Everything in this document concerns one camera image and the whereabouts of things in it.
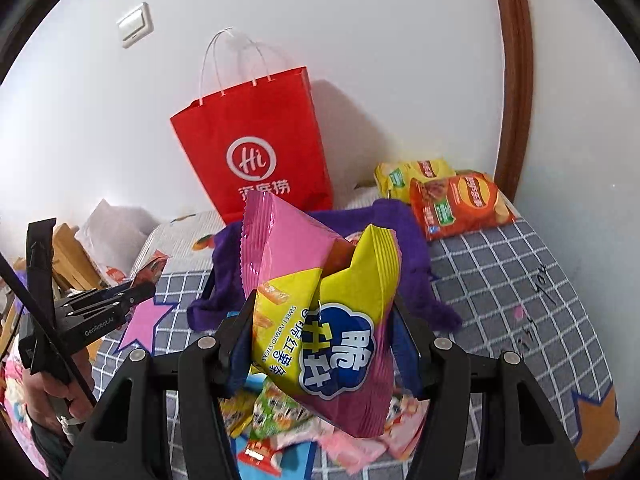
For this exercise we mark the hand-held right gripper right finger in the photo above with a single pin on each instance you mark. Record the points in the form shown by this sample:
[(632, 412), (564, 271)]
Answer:
[(407, 360)]

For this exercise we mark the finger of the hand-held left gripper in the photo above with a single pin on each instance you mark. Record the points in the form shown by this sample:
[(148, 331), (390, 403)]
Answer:
[(115, 297)]

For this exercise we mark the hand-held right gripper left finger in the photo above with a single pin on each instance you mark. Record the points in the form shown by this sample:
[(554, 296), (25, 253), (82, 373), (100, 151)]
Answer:
[(239, 362)]

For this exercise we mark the pink cartoon face packet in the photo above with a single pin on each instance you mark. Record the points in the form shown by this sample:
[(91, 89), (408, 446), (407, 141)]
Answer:
[(405, 412)]

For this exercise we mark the green snack packet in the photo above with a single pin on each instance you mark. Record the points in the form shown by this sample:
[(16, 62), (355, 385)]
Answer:
[(275, 412)]

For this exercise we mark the pink yellow potato stick packet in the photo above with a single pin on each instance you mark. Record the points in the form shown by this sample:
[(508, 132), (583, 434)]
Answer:
[(300, 255)]

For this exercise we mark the person's left hand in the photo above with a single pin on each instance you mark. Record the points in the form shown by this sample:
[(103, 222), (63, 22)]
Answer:
[(45, 395)]

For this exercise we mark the red snack packet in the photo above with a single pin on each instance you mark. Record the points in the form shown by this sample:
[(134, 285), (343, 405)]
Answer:
[(150, 267)]

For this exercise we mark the yellow snack packet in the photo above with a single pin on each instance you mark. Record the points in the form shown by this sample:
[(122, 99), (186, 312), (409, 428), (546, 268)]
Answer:
[(240, 415)]

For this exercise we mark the white plastic bag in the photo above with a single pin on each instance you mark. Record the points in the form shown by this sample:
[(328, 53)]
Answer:
[(115, 232)]

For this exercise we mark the pink printed cloth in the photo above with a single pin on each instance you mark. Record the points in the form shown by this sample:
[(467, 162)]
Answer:
[(10, 410)]

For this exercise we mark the pale pink thin packet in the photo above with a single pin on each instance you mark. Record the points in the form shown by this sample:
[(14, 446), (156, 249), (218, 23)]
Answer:
[(345, 447)]

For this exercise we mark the blue tissue pack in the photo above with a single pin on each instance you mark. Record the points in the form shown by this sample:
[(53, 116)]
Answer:
[(295, 462)]

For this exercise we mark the purple towel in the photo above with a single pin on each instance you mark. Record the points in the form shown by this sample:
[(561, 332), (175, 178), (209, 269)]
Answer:
[(400, 230)]

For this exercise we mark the orange chip bag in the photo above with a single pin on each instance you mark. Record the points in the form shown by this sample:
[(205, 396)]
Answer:
[(460, 205)]

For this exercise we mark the yellow chip bag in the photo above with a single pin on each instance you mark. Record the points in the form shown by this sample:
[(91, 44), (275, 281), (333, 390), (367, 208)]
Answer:
[(400, 175)]

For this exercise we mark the red paper bag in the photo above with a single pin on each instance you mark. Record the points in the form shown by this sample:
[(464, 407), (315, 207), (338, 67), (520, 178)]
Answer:
[(250, 125)]

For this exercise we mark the white wall switch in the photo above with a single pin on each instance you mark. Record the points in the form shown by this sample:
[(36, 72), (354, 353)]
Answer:
[(135, 25)]

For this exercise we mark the brown wooden door frame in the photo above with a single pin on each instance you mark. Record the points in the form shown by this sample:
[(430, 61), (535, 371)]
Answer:
[(515, 85)]

